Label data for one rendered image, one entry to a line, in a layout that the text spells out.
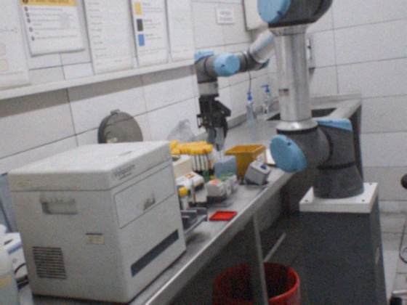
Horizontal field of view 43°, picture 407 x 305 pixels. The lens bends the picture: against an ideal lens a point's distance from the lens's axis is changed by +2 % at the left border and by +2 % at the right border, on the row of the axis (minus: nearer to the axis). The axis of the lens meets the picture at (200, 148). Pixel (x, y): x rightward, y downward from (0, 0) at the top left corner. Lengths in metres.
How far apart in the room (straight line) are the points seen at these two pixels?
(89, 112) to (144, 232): 0.96
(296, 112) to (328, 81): 2.55
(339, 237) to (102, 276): 0.73
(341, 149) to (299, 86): 0.24
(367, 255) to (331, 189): 0.21
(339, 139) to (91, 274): 0.79
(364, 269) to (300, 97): 0.54
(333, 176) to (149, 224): 0.61
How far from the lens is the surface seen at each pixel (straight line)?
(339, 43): 3.94
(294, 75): 1.42
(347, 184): 1.57
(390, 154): 4.01
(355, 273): 1.61
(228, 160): 1.89
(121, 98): 2.24
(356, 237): 1.57
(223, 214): 1.59
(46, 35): 1.93
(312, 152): 1.46
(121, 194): 1.10
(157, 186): 1.22
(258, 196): 1.75
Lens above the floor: 1.38
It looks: 11 degrees down
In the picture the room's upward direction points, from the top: 8 degrees counter-clockwise
